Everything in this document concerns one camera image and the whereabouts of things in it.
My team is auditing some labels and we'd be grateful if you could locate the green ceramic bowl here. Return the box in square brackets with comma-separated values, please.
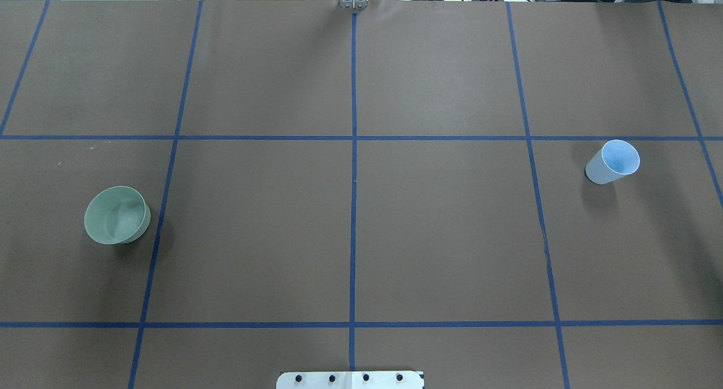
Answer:
[84, 186, 151, 245]

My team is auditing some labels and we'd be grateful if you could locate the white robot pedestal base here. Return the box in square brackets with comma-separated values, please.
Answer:
[276, 370, 425, 388]

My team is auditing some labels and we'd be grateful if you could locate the light blue plastic cup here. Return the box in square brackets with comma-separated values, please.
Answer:
[585, 139, 641, 184]

